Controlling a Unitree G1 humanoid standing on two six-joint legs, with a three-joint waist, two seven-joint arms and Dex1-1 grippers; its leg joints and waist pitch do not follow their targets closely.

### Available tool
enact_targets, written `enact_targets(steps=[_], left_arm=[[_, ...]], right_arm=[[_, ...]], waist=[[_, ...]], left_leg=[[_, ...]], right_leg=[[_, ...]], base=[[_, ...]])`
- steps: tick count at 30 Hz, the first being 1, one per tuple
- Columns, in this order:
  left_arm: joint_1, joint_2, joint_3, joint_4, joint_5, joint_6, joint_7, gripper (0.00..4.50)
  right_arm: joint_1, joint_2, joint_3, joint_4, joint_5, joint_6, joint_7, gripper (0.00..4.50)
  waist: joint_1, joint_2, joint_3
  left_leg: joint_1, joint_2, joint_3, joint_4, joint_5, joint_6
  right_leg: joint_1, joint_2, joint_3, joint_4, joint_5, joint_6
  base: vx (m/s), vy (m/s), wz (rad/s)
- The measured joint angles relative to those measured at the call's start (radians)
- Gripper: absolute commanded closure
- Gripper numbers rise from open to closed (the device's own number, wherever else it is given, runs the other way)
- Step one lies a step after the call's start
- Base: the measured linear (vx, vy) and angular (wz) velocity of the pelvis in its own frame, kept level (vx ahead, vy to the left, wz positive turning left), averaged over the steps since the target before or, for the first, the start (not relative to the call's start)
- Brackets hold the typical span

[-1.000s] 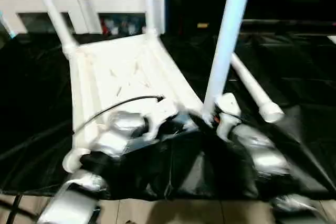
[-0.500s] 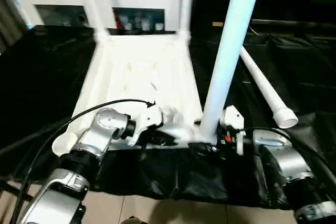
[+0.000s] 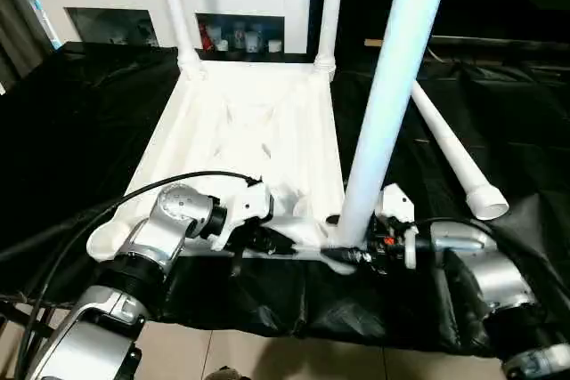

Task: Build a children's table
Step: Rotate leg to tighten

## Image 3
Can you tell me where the black metal stand leg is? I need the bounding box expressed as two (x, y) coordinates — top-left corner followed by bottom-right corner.
(0, 293), (54, 345)

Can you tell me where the dark metal rail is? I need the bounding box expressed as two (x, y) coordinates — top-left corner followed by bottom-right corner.
(429, 35), (570, 50)

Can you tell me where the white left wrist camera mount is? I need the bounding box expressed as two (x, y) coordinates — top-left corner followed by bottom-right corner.
(213, 183), (275, 252)

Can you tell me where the grey curtain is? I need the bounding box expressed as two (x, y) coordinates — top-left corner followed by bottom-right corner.
(0, 0), (54, 92)

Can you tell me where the dark round robot part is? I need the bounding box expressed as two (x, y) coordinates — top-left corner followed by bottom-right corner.
(208, 366), (244, 380)

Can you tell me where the white plastic table leg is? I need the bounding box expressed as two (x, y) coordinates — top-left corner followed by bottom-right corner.
(411, 81), (510, 222)
(313, 0), (348, 78)
(153, 0), (204, 78)
(340, 0), (456, 247)

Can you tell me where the white plastic table top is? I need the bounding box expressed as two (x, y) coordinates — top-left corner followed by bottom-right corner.
(85, 59), (362, 275)

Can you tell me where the black cloth mat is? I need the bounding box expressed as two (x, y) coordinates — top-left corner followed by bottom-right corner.
(0, 40), (570, 359)

